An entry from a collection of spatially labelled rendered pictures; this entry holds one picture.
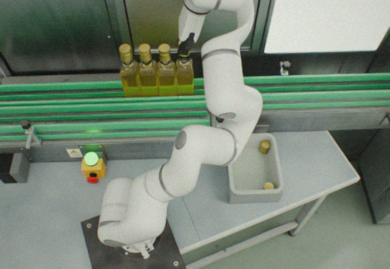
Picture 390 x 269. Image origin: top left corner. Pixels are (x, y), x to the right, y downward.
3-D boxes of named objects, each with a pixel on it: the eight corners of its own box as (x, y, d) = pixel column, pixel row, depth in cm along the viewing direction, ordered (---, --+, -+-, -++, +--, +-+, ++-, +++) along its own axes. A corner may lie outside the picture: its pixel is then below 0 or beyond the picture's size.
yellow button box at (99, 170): (107, 160, 139) (103, 151, 133) (105, 180, 135) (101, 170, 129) (87, 161, 139) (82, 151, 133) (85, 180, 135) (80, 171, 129)
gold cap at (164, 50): (170, 53, 118) (170, 43, 114) (170, 62, 116) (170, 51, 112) (159, 53, 118) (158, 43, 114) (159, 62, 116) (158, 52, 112)
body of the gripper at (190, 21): (184, -15, 102) (174, 17, 111) (185, 11, 96) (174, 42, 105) (211, -9, 103) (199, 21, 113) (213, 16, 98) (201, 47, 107)
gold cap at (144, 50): (151, 53, 118) (150, 43, 114) (151, 62, 116) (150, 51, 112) (140, 53, 118) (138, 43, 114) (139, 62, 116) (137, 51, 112)
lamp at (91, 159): (99, 154, 132) (97, 150, 130) (98, 166, 130) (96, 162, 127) (86, 155, 132) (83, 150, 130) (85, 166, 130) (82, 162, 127)
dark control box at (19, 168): (31, 163, 139) (22, 152, 132) (27, 183, 134) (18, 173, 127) (8, 164, 138) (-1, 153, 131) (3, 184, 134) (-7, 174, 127)
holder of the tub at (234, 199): (267, 133, 146) (270, 122, 139) (278, 202, 131) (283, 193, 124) (221, 134, 145) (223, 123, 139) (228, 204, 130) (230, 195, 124)
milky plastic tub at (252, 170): (270, 144, 142) (274, 132, 135) (280, 202, 130) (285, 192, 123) (223, 146, 142) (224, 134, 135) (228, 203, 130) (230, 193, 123)
